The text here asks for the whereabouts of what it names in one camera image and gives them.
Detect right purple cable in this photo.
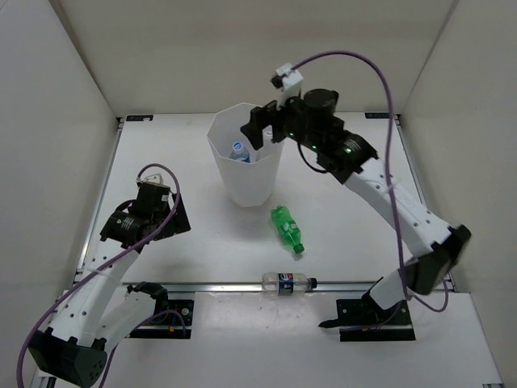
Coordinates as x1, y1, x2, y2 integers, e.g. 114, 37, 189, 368
292, 50, 452, 314

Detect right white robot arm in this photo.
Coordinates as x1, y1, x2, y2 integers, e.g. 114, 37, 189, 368
241, 89, 471, 323

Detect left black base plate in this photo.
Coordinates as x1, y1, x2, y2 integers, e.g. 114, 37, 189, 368
128, 293, 195, 340

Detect aluminium table rail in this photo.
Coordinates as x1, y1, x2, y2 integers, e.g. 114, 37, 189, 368
115, 281, 380, 293

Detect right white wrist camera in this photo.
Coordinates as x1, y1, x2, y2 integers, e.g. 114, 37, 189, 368
271, 63, 304, 111

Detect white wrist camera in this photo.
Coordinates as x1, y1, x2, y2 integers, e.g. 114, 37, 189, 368
136, 173, 164, 187
271, 63, 304, 111

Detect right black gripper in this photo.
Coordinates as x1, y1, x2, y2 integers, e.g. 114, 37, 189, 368
244, 87, 324, 152

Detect Pepsi label clear bottle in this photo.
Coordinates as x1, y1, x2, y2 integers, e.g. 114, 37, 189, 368
261, 272, 318, 297

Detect blue label clear bottle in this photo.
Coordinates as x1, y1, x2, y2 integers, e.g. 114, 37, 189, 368
229, 141, 250, 163

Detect green plastic bottle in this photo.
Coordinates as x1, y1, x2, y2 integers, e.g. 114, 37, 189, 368
271, 205, 305, 255

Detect green label clear bottle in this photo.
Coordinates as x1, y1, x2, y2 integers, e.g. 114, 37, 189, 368
263, 129, 273, 148

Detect right dark corner label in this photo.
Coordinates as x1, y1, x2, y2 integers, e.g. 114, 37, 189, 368
364, 112, 392, 120

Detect dark corner label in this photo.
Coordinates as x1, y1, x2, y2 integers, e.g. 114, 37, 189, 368
364, 112, 392, 120
125, 115, 153, 122

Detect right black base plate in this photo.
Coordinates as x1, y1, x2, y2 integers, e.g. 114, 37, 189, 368
318, 299, 416, 342

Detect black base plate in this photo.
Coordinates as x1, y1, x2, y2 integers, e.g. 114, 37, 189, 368
318, 299, 416, 342
128, 293, 195, 340

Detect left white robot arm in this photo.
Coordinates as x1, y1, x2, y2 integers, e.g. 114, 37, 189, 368
28, 181, 191, 387

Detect left dark corner label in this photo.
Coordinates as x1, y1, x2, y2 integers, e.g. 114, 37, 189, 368
125, 115, 153, 122

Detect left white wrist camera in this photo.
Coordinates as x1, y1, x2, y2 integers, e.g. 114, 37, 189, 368
136, 173, 164, 187

